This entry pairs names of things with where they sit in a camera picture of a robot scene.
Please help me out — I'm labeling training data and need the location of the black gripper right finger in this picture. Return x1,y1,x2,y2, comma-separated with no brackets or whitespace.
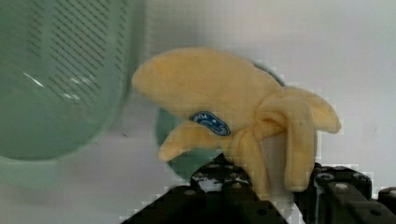
294,163,396,224

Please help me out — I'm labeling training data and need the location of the green perforated colander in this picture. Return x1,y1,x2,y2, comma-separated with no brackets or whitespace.
0,0,148,188

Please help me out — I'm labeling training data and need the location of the plush peeled banana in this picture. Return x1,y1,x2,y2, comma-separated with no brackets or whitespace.
132,48,341,201

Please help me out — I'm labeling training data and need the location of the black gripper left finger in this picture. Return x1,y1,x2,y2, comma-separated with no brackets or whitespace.
121,155,288,224

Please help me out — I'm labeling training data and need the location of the green mug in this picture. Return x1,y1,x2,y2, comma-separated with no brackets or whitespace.
154,62,286,183

